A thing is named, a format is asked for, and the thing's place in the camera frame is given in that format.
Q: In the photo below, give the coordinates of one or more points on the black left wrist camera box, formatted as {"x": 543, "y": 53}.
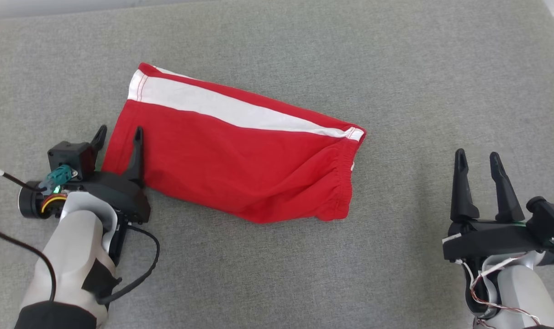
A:
{"x": 71, "y": 155}

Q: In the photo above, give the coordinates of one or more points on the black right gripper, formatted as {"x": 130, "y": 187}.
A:
{"x": 487, "y": 237}

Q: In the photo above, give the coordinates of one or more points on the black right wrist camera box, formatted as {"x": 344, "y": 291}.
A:
{"x": 548, "y": 219}

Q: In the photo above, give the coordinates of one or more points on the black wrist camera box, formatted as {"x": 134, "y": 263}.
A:
{"x": 71, "y": 155}
{"x": 548, "y": 219}

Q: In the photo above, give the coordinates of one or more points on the teal left camera connector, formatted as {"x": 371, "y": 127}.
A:
{"x": 57, "y": 178}

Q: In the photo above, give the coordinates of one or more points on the red shorts with white stripes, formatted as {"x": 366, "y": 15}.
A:
{"x": 240, "y": 160}

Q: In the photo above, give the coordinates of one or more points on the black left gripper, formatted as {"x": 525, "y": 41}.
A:
{"x": 121, "y": 196}

